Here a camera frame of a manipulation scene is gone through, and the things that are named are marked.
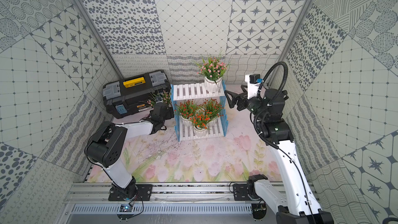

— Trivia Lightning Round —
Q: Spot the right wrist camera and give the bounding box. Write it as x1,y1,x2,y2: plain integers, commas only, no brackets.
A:
245,74,263,100

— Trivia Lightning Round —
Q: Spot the red flower pot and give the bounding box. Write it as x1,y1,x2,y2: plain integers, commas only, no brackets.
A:
201,98,223,127
175,100,200,127

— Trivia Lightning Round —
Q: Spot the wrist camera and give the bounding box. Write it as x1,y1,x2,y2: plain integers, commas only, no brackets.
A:
245,74,263,100
155,95,163,103

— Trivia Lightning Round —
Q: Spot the orange flower pot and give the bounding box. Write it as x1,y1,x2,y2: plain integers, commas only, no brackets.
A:
190,111,210,138

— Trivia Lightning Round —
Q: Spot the aluminium mounting rail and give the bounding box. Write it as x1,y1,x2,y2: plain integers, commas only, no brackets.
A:
63,181,321,205

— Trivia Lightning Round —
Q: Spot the white blue two-tier rack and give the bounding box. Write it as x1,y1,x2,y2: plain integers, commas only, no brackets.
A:
171,83,229,141

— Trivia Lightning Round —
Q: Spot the black plastic toolbox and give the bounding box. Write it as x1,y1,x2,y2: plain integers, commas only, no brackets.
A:
103,70,171,119

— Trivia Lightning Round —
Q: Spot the pink flower pot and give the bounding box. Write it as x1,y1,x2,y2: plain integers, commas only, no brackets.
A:
147,91,172,107
196,54,229,93

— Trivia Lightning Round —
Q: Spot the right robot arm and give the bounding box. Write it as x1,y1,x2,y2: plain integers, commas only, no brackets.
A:
224,84,334,224

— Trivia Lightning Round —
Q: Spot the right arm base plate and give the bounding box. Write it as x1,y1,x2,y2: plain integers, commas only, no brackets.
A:
232,183,276,201

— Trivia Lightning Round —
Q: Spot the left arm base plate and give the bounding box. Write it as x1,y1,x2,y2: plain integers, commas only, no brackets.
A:
108,184,153,201

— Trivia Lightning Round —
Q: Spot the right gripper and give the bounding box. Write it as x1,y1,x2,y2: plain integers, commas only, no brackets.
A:
225,85,268,122

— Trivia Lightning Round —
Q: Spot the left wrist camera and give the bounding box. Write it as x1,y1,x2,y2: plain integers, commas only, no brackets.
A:
155,95,163,103

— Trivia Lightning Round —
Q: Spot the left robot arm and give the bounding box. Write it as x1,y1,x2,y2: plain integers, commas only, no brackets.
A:
84,102,174,200

